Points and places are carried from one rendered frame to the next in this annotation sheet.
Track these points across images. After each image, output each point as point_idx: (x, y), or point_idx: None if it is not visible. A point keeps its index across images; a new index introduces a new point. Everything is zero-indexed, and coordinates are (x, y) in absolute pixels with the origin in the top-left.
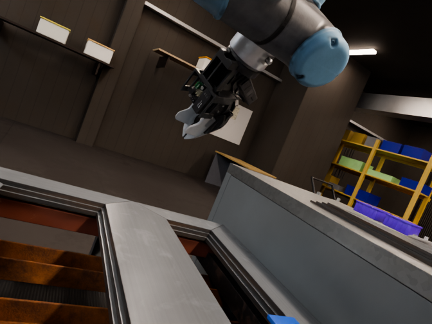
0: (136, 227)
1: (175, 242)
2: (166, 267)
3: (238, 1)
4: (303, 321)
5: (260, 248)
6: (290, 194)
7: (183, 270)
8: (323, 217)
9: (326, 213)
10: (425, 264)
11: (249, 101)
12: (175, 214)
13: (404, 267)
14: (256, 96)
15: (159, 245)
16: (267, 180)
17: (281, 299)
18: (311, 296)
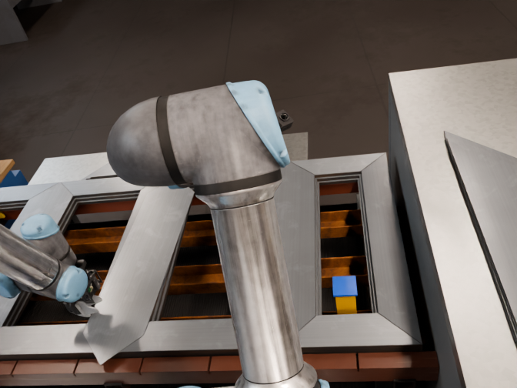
0: (279, 201)
1: (309, 207)
2: (288, 239)
3: (187, 186)
4: (388, 269)
5: (403, 185)
6: (417, 132)
7: (301, 239)
8: (413, 176)
9: (429, 164)
10: (469, 230)
11: (286, 128)
12: (328, 162)
13: (428, 242)
14: (288, 125)
15: (292, 216)
16: (418, 97)
17: (383, 248)
18: (415, 241)
